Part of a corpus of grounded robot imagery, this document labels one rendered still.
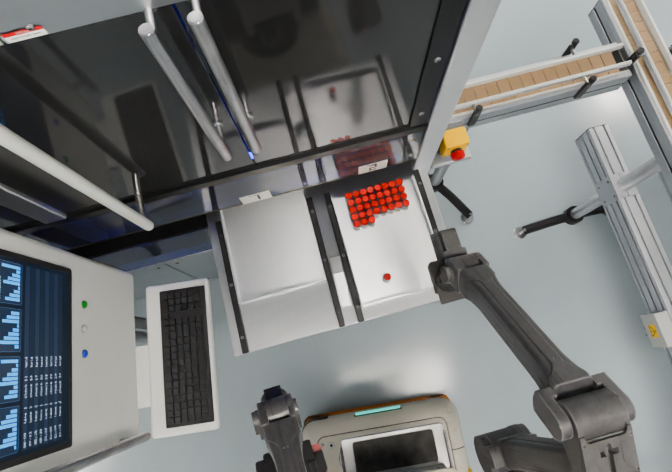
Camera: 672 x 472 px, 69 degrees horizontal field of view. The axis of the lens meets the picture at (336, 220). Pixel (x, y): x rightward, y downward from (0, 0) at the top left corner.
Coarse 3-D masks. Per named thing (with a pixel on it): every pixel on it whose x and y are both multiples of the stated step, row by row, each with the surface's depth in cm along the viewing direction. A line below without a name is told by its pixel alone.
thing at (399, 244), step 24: (408, 192) 151; (336, 216) 148; (384, 216) 150; (408, 216) 150; (360, 240) 148; (384, 240) 148; (408, 240) 148; (360, 264) 146; (384, 264) 146; (408, 264) 146; (360, 288) 144; (384, 288) 144; (408, 288) 144
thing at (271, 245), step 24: (240, 216) 151; (264, 216) 151; (288, 216) 151; (240, 240) 149; (264, 240) 149; (288, 240) 149; (312, 240) 148; (240, 264) 147; (264, 264) 147; (288, 264) 147; (312, 264) 147; (240, 288) 145; (264, 288) 145; (288, 288) 142
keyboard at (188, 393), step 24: (192, 288) 152; (168, 312) 151; (192, 312) 150; (168, 336) 148; (192, 336) 148; (168, 360) 147; (192, 360) 146; (168, 384) 144; (192, 384) 144; (168, 408) 142; (192, 408) 142
